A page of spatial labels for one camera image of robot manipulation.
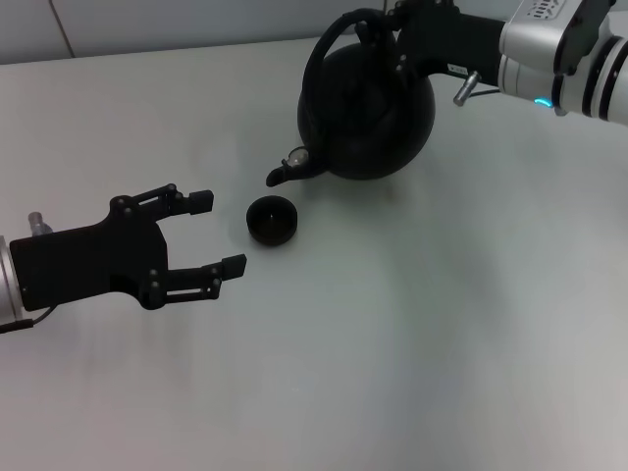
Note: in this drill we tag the small dark teacup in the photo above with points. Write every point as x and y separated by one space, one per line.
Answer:
272 228

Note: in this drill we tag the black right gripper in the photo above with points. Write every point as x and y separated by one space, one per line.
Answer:
456 44

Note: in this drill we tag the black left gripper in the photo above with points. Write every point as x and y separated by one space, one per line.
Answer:
88 265

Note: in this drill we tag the black round teapot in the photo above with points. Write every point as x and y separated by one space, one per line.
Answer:
373 122

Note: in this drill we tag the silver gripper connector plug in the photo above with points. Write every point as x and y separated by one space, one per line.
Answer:
39 224
465 88

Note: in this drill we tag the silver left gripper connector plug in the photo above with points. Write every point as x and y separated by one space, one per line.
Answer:
39 224

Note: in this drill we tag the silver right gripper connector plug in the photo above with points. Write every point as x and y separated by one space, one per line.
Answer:
465 88

